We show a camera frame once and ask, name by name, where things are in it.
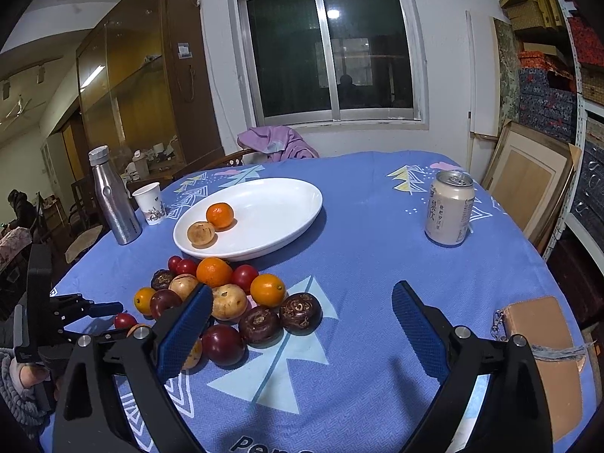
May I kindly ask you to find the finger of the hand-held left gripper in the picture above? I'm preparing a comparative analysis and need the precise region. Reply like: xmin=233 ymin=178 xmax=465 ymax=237
xmin=59 ymin=327 xmax=129 ymax=346
xmin=55 ymin=294 xmax=124 ymax=320

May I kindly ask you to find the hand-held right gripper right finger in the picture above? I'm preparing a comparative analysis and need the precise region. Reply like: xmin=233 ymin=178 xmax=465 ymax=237
xmin=391 ymin=280 xmax=554 ymax=453

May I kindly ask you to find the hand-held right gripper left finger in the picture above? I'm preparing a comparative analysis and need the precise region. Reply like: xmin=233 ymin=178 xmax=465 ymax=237
xmin=51 ymin=283 xmax=215 ymax=453

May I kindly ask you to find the small orange citrus fruit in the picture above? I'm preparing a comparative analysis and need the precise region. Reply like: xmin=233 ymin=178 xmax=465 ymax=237
xmin=134 ymin=287 xmax=156 ymax=315
xmin=181 ymin=340 xmax=204 ymax=371
xmin=250 ymin=274 xmax=287 ymax=308

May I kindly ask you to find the dark purple round fruit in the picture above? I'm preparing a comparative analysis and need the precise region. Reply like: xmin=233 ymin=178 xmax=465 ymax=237
xmin=201 ymin=324 xmax=247 ymax=367
xmin=149 ymin=289 xmax=183 ymax=320

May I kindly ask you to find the tan round fruit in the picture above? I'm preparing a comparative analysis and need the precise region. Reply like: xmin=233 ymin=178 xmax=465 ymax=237
xmin=169 ymin=275 xmax=200 ymax=302
xmin=187 ymin=221 xmax=217 ymax=247
xmin=210 ymin=284 xmax=248 ymax=322

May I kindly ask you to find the water chestnut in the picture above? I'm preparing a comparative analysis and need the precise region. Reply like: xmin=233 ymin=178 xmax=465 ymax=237
xmin=238 ymin=306 xmax=283 ymax=348
xmin=150 ymin=269 xmax=176 ymax=291
xmin=279 ymin=293 xmax=324 ymax=336

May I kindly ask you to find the tangerine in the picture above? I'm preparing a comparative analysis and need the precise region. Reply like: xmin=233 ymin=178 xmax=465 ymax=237
xmin=206 ymin=202 xmax=235 ymax=229
xmin=196 ymin=257 xmax=234 ymax=289

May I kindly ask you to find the large red cherry tomato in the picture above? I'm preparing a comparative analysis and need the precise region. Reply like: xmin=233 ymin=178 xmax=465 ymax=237
xmin=230 ymin=265 xmax=260 ymax=294

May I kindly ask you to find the white oval plate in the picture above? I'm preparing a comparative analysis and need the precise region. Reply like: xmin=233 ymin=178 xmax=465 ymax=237
xmin=173 ymin=177 xmax=324 ymax=262

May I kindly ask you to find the person's left forearm grey sleeve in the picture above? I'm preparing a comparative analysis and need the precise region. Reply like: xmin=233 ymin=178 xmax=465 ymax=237
xmin=0 ymin=347 xmax=60 ymax=432

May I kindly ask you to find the person's left hand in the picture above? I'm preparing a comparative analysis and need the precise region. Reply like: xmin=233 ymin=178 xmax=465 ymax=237
xmin=10 ymin=363 xmax=52 ymax=391

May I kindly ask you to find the patterned pink cloth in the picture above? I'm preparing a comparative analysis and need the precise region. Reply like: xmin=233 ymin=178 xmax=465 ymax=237
xmin=0 ymin=226 xmax=33 ymax=266

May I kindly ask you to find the cushioned stool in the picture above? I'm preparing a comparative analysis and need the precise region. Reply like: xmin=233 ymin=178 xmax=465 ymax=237
xmin=64 ymin=225 xmax=105 ymax=264

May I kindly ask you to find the blue printed tablecloth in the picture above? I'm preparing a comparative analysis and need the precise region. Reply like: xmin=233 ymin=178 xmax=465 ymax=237
xmin=40 ymin=151 xmax=595 ymax=453

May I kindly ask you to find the silver metal bottle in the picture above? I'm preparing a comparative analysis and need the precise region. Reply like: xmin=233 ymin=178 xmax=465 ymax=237
xmin=89 ymin=146 xmax=143 ymax=246

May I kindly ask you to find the white paper cup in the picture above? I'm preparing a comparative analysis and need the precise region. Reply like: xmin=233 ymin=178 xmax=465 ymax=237
xmin=132 ymin=182 xmax=165 ymax=226

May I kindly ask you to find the brown leather wallet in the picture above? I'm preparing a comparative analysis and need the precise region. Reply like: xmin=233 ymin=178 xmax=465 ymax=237
xmin=493 ymin=296 xmax=589 ymax=444

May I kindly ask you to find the beige drink can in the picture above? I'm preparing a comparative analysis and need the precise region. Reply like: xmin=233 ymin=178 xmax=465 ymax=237
xmin=425 ymin=170 xmax=476 ymax=247

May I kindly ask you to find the wooden chair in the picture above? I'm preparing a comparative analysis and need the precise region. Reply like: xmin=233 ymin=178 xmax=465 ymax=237
xmin=172 ymin=147 xmax=259 ymax=182

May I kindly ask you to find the purple garment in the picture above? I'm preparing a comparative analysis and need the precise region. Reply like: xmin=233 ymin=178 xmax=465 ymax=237
xmin=237 ymin=126 xmax=320 ymax=162

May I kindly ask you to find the wooden glass cabinet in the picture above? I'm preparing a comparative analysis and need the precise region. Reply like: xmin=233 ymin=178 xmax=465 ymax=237
xmin=75 ymin=0 xmax=225 ymax=185

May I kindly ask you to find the marble pattern board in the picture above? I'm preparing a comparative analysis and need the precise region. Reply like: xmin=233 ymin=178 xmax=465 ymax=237
xmin=493 ymin=17 xmax=522 ymax=139

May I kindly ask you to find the shelf with stacked boxes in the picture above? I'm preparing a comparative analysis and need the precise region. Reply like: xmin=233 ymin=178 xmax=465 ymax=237
xmin=493 ymin=0 xmax=604 ymax=265

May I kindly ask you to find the sliding glass window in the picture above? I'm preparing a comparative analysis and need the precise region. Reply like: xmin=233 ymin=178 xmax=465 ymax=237
xmin=227 ymin=0 xmax=429 ymax=131

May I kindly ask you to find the wooden picture frame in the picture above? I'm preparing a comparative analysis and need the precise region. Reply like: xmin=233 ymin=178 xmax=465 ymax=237
xmin=480 ymin=120 xmax=584 ymax=256

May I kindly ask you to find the white wall conduit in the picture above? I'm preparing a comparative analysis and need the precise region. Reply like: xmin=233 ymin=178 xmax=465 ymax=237
xmin=465 ymin=9 xmax=476 ymax=173

